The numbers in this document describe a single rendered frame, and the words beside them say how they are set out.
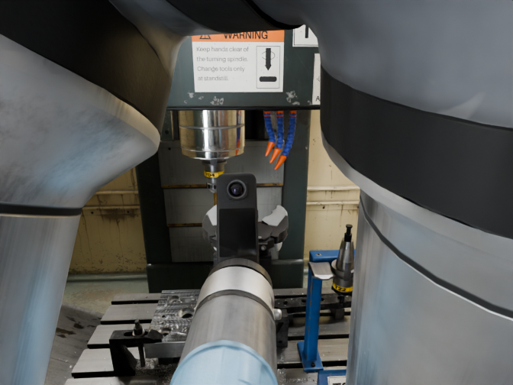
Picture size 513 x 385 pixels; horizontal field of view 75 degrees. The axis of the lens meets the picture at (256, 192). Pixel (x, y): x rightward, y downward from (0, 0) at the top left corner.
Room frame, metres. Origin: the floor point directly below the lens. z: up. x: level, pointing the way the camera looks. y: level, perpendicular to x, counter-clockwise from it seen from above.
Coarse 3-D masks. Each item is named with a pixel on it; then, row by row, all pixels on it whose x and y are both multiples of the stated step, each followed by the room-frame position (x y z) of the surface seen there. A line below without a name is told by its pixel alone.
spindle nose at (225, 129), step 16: (192, 112) 0.75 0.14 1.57; (208, 112) 0.74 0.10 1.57; (224, 112) 0.75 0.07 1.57; (240, 112) 0.78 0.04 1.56; (192, 128) 0.75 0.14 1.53; (208, 128) 0.74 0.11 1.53; (224, 128) 0.75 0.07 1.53; (240, 128) 0.78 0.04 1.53; (192, 144) 0.75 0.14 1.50; (208, 144) 0.74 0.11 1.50; (224, 144) 0.75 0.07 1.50; (240, 144) 0.78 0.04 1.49
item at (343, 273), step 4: (332, 264) 0.69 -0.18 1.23; (332, 268) 0.68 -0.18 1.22; (336, 268) 0.67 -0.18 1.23; (336, 272) 0.66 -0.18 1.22; (340, 272) 0.66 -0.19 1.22; (344, 272) 0.66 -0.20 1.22; (348, 272) 0.66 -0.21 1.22; (352, 272) 0.65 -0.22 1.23; (336, 276) 0.67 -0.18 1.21; (340, 276) 0.66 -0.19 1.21; (344, 276) 0.66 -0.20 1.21; (348, 276) 0.66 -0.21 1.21; (352, 276) 0.65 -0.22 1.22; (340, 280) 0.66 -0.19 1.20; (352, 280) 0.65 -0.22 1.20
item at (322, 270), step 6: (312, 264) 0.70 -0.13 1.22; (318, 264) 0.70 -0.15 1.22; (324, 264) 0.70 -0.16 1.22; (312, 270) 0.68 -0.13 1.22; (318, 270) 0.68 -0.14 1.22; (324, 270) 0.68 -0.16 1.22; (330, 270) 0.68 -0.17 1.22; (312, 276) 0.66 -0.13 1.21; (318, 276) 0.65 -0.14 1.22; (324, 276) 0.65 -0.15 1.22; (330, 276) 0.65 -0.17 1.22
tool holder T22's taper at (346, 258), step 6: (342, 240) 0.68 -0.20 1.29; (342, 246) 0.68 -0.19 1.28; (348, 246) 0.67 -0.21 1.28; (342, 252) 0.67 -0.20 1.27; (348, 252) 0.67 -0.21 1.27; (342, 258) 0.67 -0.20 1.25; (348, 258) 0.67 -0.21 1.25; (354, 258) 0.68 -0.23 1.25; (336, 264) 0.68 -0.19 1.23; (342, 264) 0.67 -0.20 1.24; (348, 264) 0.66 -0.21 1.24
